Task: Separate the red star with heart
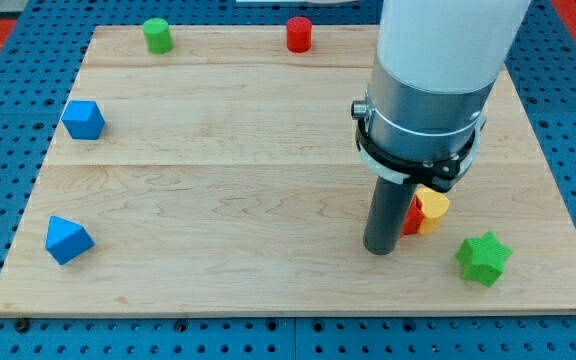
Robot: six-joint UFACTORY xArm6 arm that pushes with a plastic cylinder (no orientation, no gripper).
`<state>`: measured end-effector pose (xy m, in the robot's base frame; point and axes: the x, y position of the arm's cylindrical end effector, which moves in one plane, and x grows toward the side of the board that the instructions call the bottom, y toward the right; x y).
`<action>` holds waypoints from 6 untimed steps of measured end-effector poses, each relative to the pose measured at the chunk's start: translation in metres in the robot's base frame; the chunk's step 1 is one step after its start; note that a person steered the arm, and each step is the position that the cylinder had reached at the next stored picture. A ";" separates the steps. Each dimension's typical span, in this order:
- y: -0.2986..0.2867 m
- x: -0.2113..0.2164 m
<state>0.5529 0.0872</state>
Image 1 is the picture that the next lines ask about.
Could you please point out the red star block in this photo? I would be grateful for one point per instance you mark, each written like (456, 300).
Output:
(413, 219)

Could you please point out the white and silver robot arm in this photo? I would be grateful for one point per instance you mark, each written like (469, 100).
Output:
(435, 65)

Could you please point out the yellow heart block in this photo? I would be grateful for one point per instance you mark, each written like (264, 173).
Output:
(433, 206)

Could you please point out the green star block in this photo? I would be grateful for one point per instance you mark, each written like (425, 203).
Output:
(482, 259)

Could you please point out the light wooden board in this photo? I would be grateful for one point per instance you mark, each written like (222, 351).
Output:
(226, 183)

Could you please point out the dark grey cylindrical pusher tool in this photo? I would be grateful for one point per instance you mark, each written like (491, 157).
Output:
(387, 214)

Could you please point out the red cylinder block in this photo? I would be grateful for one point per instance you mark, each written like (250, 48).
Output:
(299, 34)

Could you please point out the green cylinder block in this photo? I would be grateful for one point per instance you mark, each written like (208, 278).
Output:
(157, 35)

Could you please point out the blue hexagonal block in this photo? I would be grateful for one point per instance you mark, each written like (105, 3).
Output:
(83, 120)

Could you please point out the blue triangular block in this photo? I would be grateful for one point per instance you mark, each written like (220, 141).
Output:
(66, 240)

